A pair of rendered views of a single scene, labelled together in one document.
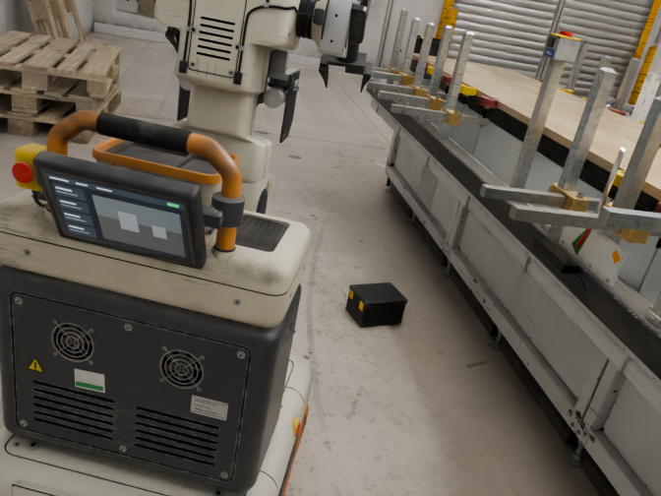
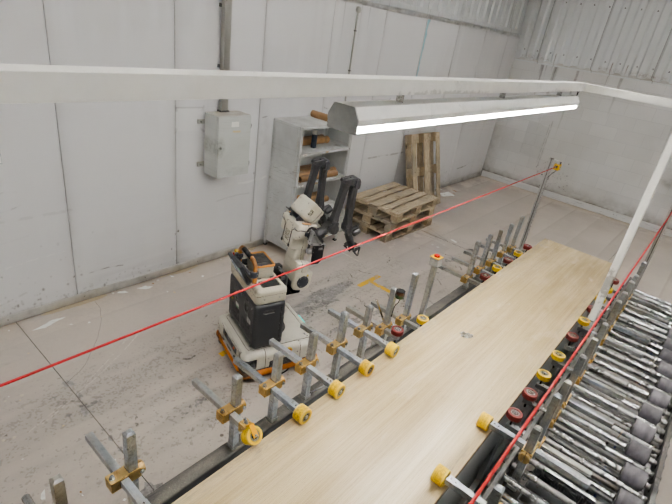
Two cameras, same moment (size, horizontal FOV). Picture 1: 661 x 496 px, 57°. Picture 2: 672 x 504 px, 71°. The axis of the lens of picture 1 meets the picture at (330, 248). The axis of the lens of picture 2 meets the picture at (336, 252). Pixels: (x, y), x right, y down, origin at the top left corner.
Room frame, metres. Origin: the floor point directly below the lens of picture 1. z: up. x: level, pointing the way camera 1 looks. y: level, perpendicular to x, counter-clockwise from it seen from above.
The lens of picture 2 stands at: (-0.52, -2.44, 2.60)
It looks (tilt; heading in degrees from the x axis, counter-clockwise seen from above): 26 degrees down; 50
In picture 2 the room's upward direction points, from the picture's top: 9 degrees clockwise
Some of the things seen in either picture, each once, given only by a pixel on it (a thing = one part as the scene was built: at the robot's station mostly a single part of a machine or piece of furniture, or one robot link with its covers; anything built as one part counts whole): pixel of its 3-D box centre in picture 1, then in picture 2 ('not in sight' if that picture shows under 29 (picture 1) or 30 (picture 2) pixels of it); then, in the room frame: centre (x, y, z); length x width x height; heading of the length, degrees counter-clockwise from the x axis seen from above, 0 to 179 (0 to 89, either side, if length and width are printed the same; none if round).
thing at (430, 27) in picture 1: (419, 73); (494, 252); (3.15, -0.27, 0.89); 0.04 x 0.04 x 0.48; 14
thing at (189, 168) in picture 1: (166, 181); (260, 265); (1.04, 0.32, 0.87); 0.23 x 0.15 x 0.11; 86
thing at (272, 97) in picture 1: (238, 84); (308, 244); (1.44, 0.29, 0.99); 0.28 x 0.16 x 0.22; 86
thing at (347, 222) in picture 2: not in sight; (350, 205); (1.60, 0.06, 1.40); 0.11 x 0.06 x 0.43; 86
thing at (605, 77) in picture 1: (576, 155); (408, 303); (1.69, -0.63, 0.93); 0.04 x 0.04 x 0.48; 14
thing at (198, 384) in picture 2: not in sight; (217, 401); (0.17, -0.91, 0.95); 0.36 x 0.03 x 0.03; 104
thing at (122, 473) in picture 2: not in sight; (126, 474); (-0.27, -1.10, 0.95); 0.14 x 0.06 x 0.05; 14
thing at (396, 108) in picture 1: (440, 115); (460, 276); (2.61, -0.35, 0.80); 0.43 x 0.03 x 0.04; 104
